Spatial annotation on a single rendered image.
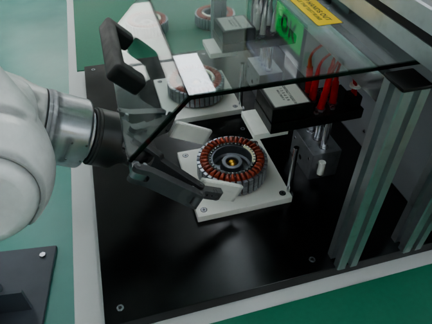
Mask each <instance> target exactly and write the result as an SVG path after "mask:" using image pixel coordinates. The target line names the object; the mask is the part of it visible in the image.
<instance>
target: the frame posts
mask: <svg viewBox="0 0 432 324"><path fill-rule="evenodd" d="M431 88H432V83H431V82H430V81H429V80H427V79H426V78H425V77H423V76H422V75H421V74H420V73H419V72H417V71H416V70H415V69H413V68H410V69H402V70H398V71H390V72H385V73H384V80H383V82H382V86H381V89H380V91H379V96H378V98H377V101H376V104H375V107H374V110H373V114H372V117H371V120H370V123H369V126H368V129H367V132H366V136H365V138H364V141H363V145H362V147H361V151H360V154H359V157H358V160H357V163H356V166H355V170H354V173H353V176H352V179H351V182H350V185H349V188H348V192H347V194H346V197H345V201H344V203H343V207H342V210H341V213H340V216H339V219H338V222H337V226H336V229H335V232H334V235H333V237H332V242H331V244H330V247H329V250H328V255H329V257H330V259H332V258H336V259H335V261H334V265H335V267H336V269H337V270H342V269H345V267H346V265H347V263H348V264H349V266H350V267H354V266H356V265H357V263H358V261H359V259H360V256H361V254H362V252H363V249H364V247H365V244H366V241H367V240H368V237H369V235H370V232H371V230H372V228H373V226H374V223H375V220H376V218H377V216H378V214H379V211H380V209H381V206H382V204H383V202H384V199H385V197H386V194H387V192H388V190H389V187H390V185H391V183H392V180H393V177H394V175H395V173H396V171H397V168H398V166H399V163H400V162H401V159H402V156H403V154H404V151H405V150H406V147H407V144H408V142H409V140H410V138H411V135H412V132H413V130H414V128H415V126H416V123H417V120H418V118H419V116H420V113H421V111H422V108H423V106H424V104H425V102H426V99H427V97H428V94H429V92H430V90H431ZM431 230H432V153H431V155H430V157H429V159H428V161H427V163H426V165H425V167H424V169H423V171H422V173H421V175H420V177H419V180H418V182H417V184H416V186H415V188H414V190H413V192H412V194H411V197H410V198H409V201H408V203H407V205H406V207H405V209H404V211H403V213H402V215H401V217H400V219H399V221H398V223H397V225H396V227H395V229H394V232H393V234H392V236H391V238H392V240H393V241H394V242H400V244H399V246H398V248H399V249H400V250H401V252H402V253H407V252H410V250H411V249H412V248H413V249H414V250H418V249H421V247H422V245H423V244H424V242H425V241H426V239H427V237H428V235H429V234H430V232H431Z"/></svg>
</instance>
